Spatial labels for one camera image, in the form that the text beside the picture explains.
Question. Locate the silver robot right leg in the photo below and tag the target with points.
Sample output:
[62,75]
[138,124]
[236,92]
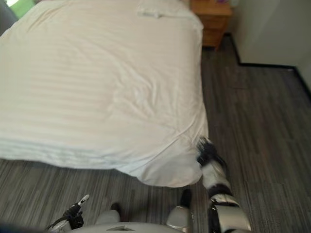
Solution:
[178,217]

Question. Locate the white striped duvet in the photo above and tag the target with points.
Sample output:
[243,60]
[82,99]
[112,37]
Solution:
[97,85]

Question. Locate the black baseboard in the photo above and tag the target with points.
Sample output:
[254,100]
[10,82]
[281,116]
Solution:
[267,66]

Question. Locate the silver robot leg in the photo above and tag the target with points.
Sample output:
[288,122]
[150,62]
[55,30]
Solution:
[178,217]
[109,217]

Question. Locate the wooden nightstand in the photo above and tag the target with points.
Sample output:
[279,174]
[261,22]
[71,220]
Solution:
[213,24]

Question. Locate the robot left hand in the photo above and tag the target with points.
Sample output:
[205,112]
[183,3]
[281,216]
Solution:
[73,214]

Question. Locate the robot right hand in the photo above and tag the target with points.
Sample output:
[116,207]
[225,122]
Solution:
[208,150]

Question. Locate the silver robot left leg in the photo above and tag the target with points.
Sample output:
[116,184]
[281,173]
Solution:
[109,217]

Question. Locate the grey upholstered chair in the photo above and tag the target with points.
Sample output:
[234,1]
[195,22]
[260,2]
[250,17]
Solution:
[6,17]

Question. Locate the green cushion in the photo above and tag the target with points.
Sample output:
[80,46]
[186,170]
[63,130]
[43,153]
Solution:
[22,6]

